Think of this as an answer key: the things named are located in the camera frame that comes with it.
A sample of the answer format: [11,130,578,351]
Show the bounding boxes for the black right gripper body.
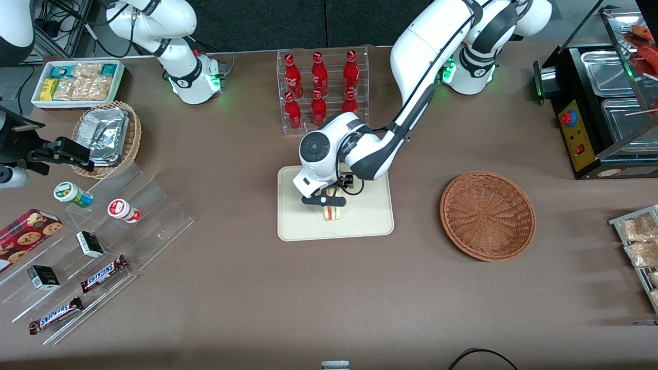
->
[0,105,47,166]

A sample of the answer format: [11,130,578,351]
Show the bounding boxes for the cream plastic tray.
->
[277,160,395,242]

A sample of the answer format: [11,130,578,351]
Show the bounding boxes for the light wicker basket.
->
[71,101,142,179]

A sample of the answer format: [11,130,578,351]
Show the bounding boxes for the round brown wicker basket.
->
[440,171,536,263]

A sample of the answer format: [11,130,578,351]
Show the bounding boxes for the silver foil pack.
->
[77,107,130,167]

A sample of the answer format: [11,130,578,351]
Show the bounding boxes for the green lid white jar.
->
[53,181,94,208]

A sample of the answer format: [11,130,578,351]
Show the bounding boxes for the white rectangular snack bin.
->
[31,60,125,111]

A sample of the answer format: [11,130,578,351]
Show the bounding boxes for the clear acrylic bottle rack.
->
[277,45,370,135]

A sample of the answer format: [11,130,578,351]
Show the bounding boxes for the clear cracker snack bag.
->
[53,76,113,101]
[72,63,103,79]

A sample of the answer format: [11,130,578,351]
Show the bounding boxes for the red lid white jar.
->
[107,198,142,224]

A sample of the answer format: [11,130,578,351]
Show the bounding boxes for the small black box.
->
[76,231,105,258]
[27,265,61,291]

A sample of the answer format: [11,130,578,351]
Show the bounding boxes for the red chocolate cookie box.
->
[0,208,63,273]

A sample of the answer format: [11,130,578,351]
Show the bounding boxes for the clear acrylic stepped display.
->
[0,163,195,346]

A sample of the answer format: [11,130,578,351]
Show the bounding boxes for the snickers chocolate bar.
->
[80,255,129,293]
[28,296,84,335]

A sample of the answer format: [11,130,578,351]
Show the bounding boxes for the black hot food warmer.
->
[533,5,658,180]

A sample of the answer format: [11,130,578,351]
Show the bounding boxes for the clear bagged pastry snack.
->
[624,240,658,268]
[619,213,658,243]

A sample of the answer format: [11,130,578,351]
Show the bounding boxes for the red skewered sausages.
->
[629,25,658,78]

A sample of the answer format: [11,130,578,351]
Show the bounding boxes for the aluminium frame with cables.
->
[31,0,132,58]

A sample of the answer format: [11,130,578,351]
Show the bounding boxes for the black cable loop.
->
[447,348,520,370]

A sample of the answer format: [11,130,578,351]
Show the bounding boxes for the grey wire snack rack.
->
[609,205,658,314]

